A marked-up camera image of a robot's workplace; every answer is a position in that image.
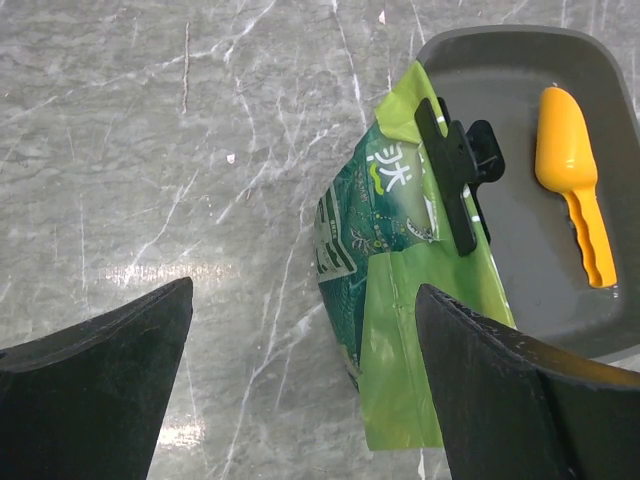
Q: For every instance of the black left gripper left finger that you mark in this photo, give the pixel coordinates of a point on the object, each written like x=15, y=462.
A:
x=88, y=401

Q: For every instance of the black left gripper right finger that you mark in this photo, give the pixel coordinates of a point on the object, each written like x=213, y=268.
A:
x=512, y=407

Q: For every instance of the green litter bag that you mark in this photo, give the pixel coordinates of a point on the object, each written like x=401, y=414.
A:
x=381, y=232

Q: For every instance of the black bag clip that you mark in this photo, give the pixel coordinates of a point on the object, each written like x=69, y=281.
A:
x=461, y=161

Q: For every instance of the yellow plastic scoop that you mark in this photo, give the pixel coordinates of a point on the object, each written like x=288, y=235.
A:
x=565, y=164

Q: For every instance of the grey litter tray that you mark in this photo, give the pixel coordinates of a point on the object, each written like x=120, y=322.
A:
x=498, y=73

